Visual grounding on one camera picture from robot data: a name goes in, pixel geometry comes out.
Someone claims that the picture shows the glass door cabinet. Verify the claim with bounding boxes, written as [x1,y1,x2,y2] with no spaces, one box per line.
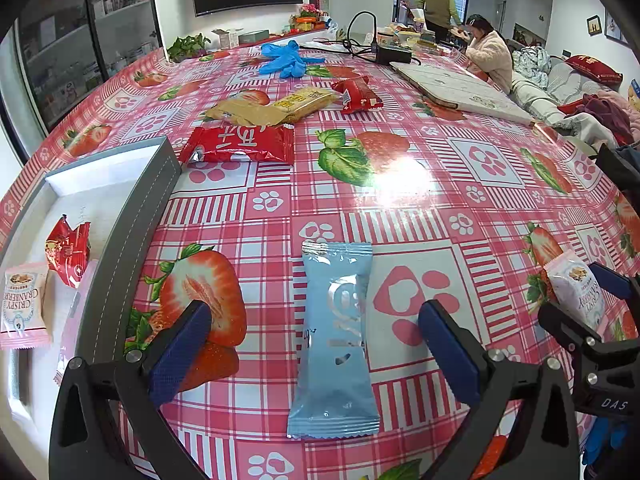
[15,0,162,131]

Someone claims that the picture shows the red cushion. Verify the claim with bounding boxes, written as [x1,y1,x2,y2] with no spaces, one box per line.
[565,55,624,85]

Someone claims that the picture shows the grey patterned blanket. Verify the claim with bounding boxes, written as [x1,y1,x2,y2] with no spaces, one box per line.
[512,45,551,88]

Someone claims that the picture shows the light blue snack packet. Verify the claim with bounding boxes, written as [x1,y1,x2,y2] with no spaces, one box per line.
[287,241,381,440]

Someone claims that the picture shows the yellow cracker packet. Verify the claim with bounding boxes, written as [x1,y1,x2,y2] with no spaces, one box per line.
[204,87,339,127]

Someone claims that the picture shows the dark clothes pile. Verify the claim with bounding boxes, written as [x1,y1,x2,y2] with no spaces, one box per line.
[595,142,640,196]

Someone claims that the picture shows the black cable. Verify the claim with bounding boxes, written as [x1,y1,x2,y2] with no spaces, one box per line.
[300,11,381,58]

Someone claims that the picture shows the pink strawberry printed tablecloth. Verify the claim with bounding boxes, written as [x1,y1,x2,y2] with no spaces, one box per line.
[0,30,640,480]

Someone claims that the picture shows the black power adapter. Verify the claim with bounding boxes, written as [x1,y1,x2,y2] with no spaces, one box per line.
[375,44,414,65]

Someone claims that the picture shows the magenta cloth pile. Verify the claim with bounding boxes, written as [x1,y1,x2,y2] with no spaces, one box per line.
[575,92,636,146]

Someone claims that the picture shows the blue rubber gloves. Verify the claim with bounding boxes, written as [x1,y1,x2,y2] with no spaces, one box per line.
[259,40,326,79]

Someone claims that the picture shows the white folded foam board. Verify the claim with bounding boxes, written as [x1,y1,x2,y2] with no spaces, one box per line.
[389,61,537,126]

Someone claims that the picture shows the small red snack packet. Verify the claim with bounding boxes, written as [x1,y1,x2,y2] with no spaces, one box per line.
[331,76,384,114]

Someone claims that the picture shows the pink white biscuit packet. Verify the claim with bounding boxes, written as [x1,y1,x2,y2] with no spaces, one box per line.
[0,262,52,351]
[544,250,608,333]

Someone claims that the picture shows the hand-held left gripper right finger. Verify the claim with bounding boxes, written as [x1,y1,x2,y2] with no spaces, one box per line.
[418,299,581,480]

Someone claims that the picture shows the large red snack packet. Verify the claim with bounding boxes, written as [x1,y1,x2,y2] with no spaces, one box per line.
[179,125,295,164]

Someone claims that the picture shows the green leafy plant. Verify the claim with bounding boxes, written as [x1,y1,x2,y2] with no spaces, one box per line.
[167,33,212,63]

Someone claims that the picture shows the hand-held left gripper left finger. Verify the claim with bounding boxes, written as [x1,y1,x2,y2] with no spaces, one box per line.
[48,300,214,480]

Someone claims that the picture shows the person's right hand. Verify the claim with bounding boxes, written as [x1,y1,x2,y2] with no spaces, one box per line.
[581,416,630,467]

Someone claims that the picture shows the grey sofa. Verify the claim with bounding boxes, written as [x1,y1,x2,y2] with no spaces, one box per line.
[510,45,640,146]

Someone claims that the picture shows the pink wafer packet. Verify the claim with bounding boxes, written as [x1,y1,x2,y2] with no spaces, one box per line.
[54,259,99,386]

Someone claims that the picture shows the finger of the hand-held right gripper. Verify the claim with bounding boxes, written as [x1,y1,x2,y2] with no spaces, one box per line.
[537,301,608,361]
[590,262,640,311]

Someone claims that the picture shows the grey shallow box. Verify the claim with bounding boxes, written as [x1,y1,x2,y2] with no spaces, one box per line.
[0,136,182,480]

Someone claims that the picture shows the red gold candy packet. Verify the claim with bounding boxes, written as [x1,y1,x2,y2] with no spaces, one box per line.
[46,215,92,288]

